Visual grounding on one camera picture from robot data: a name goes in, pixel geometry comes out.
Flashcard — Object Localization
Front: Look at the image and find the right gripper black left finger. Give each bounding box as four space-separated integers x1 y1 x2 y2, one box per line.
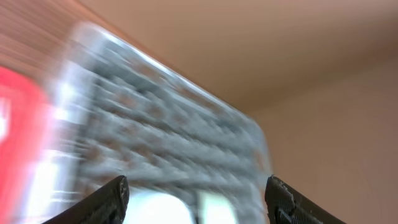
43 175 129 224

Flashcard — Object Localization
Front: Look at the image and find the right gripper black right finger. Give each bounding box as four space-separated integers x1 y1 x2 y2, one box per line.
264 175 345 224

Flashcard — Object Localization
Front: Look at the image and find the green plastic bowl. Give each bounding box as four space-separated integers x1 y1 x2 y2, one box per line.
123 190 239 224

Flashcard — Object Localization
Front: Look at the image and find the grey dishwasher rack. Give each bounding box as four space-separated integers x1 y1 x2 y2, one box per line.
18 21 274 224

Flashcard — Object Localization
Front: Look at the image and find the red plastic tray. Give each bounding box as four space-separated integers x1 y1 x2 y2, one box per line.
1 67 49 223

